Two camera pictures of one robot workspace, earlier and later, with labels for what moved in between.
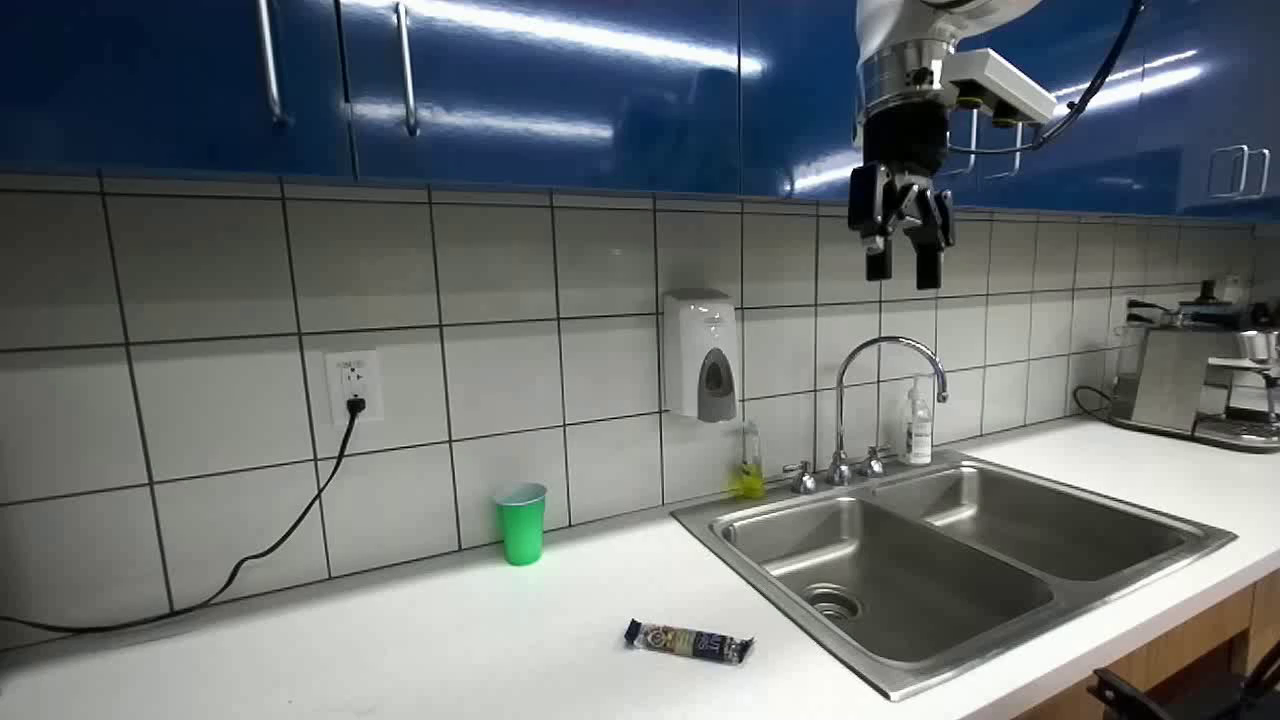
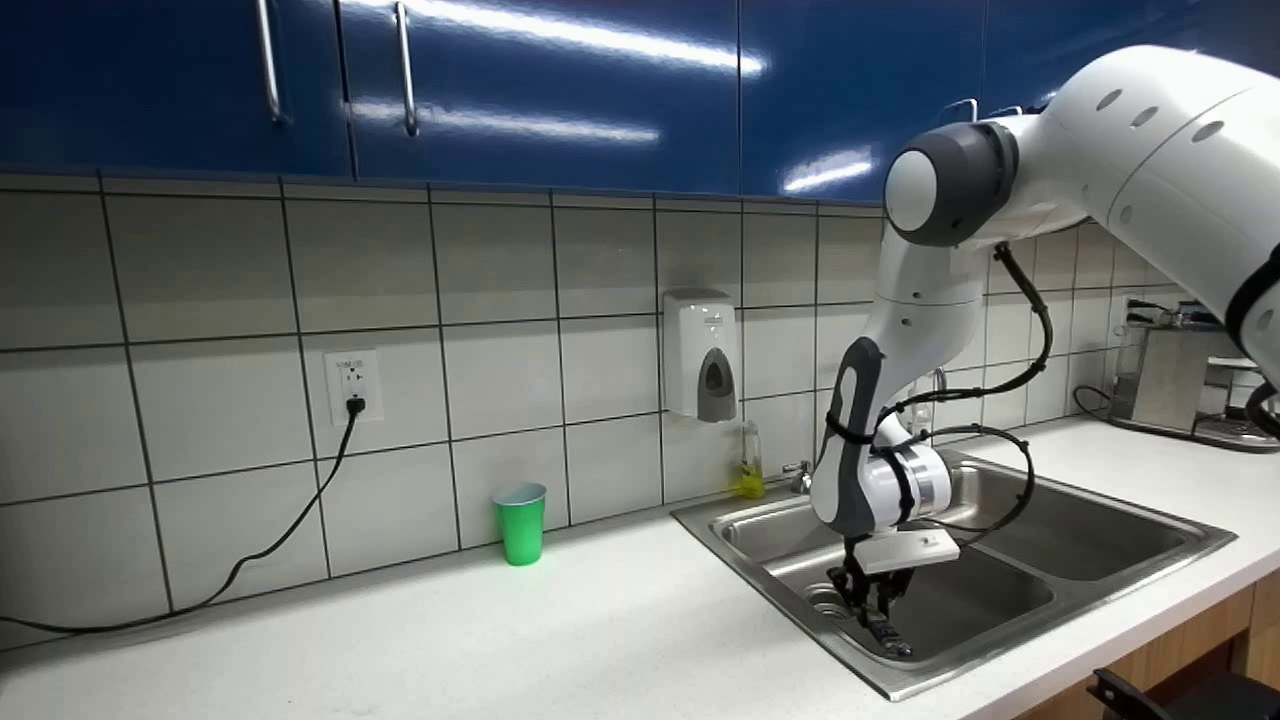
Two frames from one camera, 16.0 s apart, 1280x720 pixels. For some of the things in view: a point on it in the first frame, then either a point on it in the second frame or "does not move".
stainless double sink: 934,573 does not move
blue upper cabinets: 1161,107 does not move
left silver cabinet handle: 271,62 does not move
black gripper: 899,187 to 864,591
